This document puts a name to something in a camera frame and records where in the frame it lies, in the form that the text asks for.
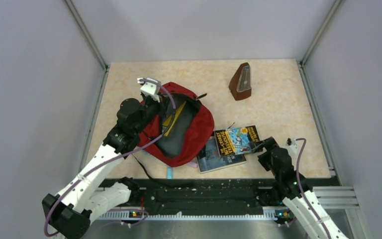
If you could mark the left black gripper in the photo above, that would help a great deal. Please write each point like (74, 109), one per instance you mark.
(161, 111)

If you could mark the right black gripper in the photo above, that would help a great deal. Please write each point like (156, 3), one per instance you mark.
(268, 144)

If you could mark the yellow notebook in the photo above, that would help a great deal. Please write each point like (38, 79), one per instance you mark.
(171, 119)

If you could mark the colourful treehouse paperback book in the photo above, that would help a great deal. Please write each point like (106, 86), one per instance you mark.
(236, 141)

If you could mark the red backpack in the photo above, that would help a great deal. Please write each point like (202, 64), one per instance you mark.
(188, 136)

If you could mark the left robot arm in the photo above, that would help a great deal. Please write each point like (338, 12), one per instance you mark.
(74, 208)

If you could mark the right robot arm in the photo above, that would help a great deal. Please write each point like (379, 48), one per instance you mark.
(291, 189)

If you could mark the dark blue hardcover book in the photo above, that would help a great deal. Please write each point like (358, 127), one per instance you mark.
(208, 159)

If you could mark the brown wooden metronome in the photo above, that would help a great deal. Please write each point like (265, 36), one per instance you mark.
(240, 84)

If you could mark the light blue marker pen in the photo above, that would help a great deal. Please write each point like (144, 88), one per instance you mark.
(169, 172)

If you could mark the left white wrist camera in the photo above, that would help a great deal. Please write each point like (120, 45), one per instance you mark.
(149, 88)

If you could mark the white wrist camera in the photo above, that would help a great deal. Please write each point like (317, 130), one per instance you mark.
(149, 88)
(292, 147)

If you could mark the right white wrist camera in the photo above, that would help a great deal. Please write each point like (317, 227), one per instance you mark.
(292, 147)

